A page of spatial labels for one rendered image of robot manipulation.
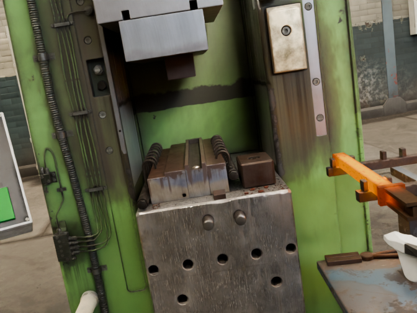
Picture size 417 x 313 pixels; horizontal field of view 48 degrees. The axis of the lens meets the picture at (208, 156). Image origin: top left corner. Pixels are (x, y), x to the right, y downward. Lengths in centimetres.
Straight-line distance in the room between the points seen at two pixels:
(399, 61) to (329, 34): 676
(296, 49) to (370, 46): 659
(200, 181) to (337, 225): 46
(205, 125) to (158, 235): 59
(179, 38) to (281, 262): 60
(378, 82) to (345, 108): 658
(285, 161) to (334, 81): 26
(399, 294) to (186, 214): 50
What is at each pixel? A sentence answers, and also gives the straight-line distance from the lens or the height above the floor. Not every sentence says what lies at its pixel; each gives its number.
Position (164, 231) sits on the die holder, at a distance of 115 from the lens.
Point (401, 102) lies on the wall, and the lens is 810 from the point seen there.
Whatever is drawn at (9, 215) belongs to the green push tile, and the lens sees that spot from 109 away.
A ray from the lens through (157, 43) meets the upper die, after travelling 114.
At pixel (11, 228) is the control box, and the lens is 110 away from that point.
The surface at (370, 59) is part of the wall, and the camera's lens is 786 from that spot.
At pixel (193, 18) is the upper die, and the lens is 114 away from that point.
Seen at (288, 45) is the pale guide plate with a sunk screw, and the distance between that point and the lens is 129.
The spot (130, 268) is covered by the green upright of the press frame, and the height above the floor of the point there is 69.
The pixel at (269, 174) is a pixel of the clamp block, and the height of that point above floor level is 94.
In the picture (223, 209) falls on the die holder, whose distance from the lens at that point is 113.
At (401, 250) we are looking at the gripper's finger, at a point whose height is 96.
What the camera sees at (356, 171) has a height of 98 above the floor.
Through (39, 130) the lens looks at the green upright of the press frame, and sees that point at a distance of 135.
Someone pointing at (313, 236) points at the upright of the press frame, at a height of 70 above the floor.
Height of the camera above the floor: 124
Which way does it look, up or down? 11 degrees down
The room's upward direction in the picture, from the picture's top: 9 degrees counter-clockwise
